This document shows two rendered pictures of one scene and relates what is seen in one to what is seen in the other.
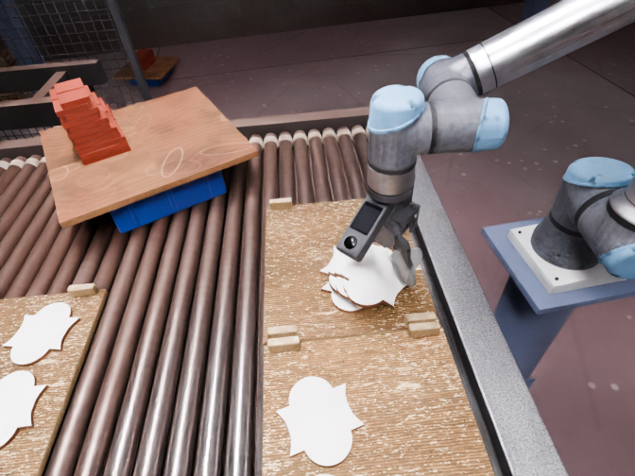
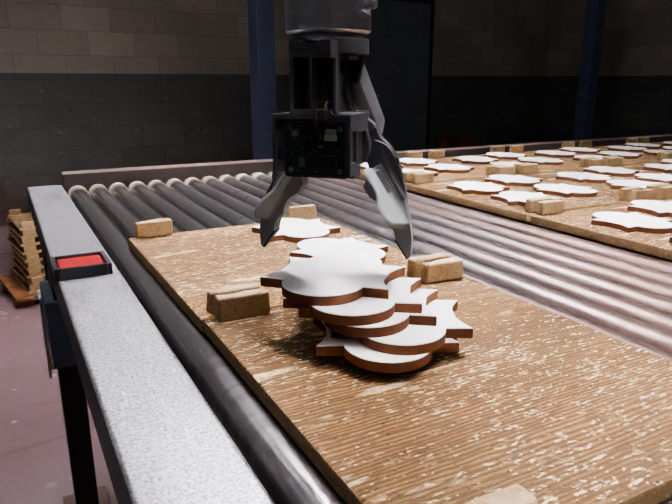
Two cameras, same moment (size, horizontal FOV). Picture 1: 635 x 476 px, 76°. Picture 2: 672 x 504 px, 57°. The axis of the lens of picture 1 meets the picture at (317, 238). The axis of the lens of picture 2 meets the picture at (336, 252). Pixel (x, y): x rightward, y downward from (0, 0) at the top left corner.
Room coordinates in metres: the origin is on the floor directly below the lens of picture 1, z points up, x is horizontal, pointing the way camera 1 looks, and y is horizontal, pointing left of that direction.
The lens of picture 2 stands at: (1.04, -0.38, 1.18)
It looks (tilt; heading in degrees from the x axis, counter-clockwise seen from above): 15 degrees down; 153
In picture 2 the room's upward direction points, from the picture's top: straight up
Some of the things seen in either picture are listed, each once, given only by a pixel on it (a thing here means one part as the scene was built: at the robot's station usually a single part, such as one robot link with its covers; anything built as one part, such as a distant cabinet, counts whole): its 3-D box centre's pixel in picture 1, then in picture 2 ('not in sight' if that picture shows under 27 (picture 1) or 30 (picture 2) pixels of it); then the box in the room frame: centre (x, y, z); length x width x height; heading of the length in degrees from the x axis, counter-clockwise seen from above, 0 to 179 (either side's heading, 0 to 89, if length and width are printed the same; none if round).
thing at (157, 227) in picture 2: not in sight; (153, 228); (0.02, -0.20, 0.95); 0.06 x 0.02 x 0.03; 91
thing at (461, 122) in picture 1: (460, 120); not in sight; (0.54, -0.23, 1.31); 0.11 x 0.11 x 0.08; 87
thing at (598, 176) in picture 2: not in sight; (621, 177); (-0.04, 1.00, 0.94); 0.41 x 0.35 x 0.04; 1
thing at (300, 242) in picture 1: (340, 260); (454, 368); (0.63, -0.05, 0.93); 0.41 x 0.35 x 0.02; 1
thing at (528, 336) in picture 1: (510, 348); not in sight; (0.64, -0.59, 0.44); 0.38 x 0.38 x 0.87; 7
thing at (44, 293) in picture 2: not in sight; (72, 321); (-0.10, -0.33, 0.77); 0.14 x 0.11 x 0.18; 1
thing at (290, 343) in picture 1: (283, 344); (428, 265); (0.41, 0.08, 0.95); 0.06 x 0.02 x 0.03; 91
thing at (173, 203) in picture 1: (156, 171); not in sight; (0.99, 0.45, 0.97); 0.31 x 0.31 x 0.10; 28
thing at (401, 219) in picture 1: (389, 209); (326, 110); (0.53, -0.13, 1.16); 0.09 x 0.08 x 0.12; 135
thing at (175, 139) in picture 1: (143, 143); not in sight; (1.05, 0.48, 1.03); 0.50 x 0.50 x 0.02; 28
